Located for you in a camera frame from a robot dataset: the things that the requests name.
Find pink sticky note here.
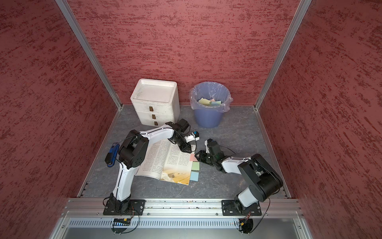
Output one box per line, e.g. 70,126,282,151
190,154,198,162

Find illustrated book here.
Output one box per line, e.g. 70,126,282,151
136,139,195,185

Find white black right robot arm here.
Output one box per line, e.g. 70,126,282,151
195,139,284,215

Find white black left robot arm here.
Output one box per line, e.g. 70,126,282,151
105,119,193,215

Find green sticky note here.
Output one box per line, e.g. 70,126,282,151
192,161,200,171

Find discarded sticky notes in bin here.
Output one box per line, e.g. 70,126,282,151
198,98,221,107

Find blue plastic trash bin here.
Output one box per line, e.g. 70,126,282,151
192,82,230,129

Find white three-drawer storage box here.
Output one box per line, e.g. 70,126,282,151
130,79,180,126

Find clear plastic bin liner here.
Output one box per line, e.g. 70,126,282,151
189,81,233,113

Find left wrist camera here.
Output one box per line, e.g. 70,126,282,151
185,131,200,142

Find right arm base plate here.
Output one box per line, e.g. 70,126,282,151
221,200,262,216

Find blue handled tool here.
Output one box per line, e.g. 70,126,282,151
104,143,119,167

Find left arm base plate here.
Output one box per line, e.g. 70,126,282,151
103,199,146,216

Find right base cable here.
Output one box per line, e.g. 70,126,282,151
237,195,271,235

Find base cable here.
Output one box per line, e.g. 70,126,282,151
237,195,271,235
109,206,144,235

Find left base cable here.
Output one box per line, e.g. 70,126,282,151
109,206,144,235

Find aluminium front rail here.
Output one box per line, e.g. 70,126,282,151
60,198,304,219

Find left aluminium corner post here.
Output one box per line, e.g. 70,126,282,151
55,0,123,111

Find aluminium corner post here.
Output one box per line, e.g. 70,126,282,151
55,0,123,111
254,0,312,111

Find right aluminium corner post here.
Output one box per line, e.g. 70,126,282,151
254,0,312,111

